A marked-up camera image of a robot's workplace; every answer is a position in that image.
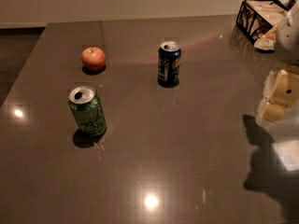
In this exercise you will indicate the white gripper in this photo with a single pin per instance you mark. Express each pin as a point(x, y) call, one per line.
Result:
point(289, 37)

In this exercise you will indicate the black wire napkin basket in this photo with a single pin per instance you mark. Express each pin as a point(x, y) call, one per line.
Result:
point(256, 17)

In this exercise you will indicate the blue pepsi can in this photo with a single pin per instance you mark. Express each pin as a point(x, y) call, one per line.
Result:
point(169, 55)

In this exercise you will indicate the green soda can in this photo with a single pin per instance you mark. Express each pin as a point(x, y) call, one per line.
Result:
point(87, 110)

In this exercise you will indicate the red apple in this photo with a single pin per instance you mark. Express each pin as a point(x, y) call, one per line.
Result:
point(93, 58)

